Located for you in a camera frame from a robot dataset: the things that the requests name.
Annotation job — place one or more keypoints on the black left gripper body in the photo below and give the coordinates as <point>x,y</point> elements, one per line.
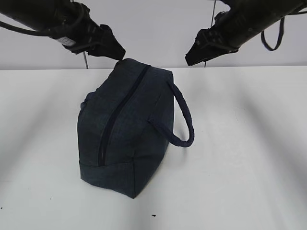
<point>70,24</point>

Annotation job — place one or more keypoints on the dark navy fabric lunch bag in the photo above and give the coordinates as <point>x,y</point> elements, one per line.
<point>125,126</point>

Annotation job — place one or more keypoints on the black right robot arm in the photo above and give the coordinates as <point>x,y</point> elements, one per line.
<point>243,21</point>

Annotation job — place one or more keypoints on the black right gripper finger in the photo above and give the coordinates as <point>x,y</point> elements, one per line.
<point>197,55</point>
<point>215,51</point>

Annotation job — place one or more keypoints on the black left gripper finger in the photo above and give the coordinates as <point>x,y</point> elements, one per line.
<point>108,45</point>
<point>90,48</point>

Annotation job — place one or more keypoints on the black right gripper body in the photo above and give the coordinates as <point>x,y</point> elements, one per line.
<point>217,36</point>

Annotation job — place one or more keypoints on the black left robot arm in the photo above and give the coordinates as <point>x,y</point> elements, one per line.
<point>31,13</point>

